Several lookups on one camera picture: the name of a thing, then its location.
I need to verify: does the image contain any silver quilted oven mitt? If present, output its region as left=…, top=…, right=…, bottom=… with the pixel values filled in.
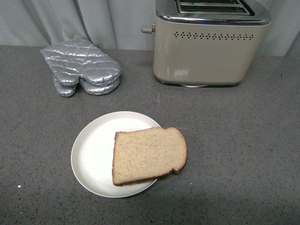
left=53, top=76, right=120, bottom=98
left=40, top=37, right=121, bottom=87

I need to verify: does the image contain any white round plate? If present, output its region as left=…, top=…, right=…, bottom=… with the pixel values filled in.
left=71, top=111, right=159, bottom=198

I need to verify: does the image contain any beige two-slot toaster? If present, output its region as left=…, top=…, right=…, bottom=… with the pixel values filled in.
left=141, top=0, right=271, bottom=86

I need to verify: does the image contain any grey curtain backdrop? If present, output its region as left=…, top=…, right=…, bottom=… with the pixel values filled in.
left=0, top=0, right=300, bottom=58

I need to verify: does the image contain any upper silver quilted oven mitt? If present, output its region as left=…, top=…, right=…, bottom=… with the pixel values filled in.
left=40, top=37, right=121, bottom=87

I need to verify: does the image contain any lower silver quilted oven mitt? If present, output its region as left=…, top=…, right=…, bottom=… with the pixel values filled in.
left=53, top=76, right=120, bottom=98

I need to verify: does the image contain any slice of brown bread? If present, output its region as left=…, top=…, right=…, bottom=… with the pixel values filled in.
left=112, top=127, right=188, bottom=186

